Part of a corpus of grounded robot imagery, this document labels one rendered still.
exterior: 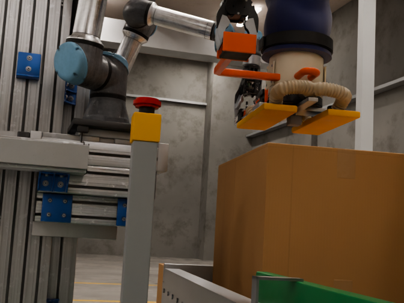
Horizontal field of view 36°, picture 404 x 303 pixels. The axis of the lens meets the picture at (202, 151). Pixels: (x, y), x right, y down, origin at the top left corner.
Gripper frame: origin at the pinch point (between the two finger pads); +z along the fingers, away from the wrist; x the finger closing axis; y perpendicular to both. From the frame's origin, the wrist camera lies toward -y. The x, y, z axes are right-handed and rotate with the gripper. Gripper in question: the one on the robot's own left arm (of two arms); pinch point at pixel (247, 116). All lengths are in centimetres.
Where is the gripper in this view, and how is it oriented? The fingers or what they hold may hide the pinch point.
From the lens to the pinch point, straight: 256.8
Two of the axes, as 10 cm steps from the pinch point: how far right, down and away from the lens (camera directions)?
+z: -0.7, 9.9, -1.4
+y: 1.5, -1.3, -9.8
